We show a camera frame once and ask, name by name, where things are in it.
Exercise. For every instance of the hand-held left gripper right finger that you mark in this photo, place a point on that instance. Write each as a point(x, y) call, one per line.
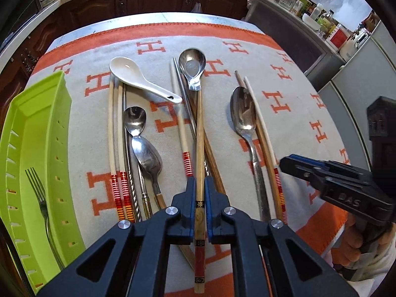
point(216, 210)

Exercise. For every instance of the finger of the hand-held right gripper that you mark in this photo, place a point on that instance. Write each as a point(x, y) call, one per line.
point(309, 160)
point(300, 170)

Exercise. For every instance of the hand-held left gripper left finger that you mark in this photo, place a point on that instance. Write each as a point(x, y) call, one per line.
point(185, 210)

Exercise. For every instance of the large all-metal spoon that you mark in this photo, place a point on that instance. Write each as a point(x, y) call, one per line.
point(244, 111)

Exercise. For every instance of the twisted metal chopstick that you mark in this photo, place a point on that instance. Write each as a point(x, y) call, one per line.
point(182, 90)
point(134, 191)

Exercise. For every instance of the white ceramic soup spoon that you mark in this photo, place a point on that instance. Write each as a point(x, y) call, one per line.
point(123, 68)

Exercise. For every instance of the green plastic utensil tray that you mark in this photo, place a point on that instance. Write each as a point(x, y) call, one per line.
point(34, 123)

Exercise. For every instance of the person's right hand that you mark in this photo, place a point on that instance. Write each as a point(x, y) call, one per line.
point(351, 238)

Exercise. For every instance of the grey refrigerator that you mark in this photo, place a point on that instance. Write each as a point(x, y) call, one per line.
point(355, 99)

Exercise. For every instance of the small metal spoon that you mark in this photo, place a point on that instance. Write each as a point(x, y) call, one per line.
point(134, 120)

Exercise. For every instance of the orange and cream printed blanket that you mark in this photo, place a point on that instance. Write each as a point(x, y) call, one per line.
point(92, 148)

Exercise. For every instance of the white countertop appliance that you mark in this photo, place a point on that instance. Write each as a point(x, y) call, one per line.
point(349, 48)

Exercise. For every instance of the red label container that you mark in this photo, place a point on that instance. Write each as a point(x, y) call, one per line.
point(337, 37)

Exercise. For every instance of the white bowl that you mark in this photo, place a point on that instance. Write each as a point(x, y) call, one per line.
point(311, 21)

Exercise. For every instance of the grey metal cabinet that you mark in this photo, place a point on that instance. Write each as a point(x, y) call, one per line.
point(278, 21)

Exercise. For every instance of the metal fork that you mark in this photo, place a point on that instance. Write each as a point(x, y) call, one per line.
point(43, 205)

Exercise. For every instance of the row of bottles and jars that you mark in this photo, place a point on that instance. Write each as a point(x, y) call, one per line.
point(328, 18)

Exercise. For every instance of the hanging plastic bag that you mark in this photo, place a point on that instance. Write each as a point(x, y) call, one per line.
point(198, 7)

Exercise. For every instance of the brown wooden kitchen cabinets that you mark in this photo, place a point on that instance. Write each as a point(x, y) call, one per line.
point(148, 0)

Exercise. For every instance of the black oven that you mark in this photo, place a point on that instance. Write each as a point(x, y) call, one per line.
point(18, 21)

